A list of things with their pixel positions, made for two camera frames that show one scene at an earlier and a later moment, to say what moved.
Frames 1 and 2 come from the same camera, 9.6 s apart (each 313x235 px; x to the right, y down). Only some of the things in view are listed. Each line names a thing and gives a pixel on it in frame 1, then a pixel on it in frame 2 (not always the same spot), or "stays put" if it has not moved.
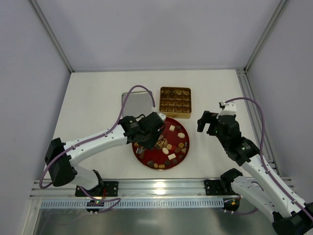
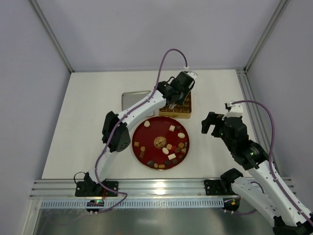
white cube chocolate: x=171 y=128 stays put
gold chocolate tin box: x=175 y=103 stays put
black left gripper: x=151 y=139 to x=178 y=97
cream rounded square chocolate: x=168 y=146 stays put
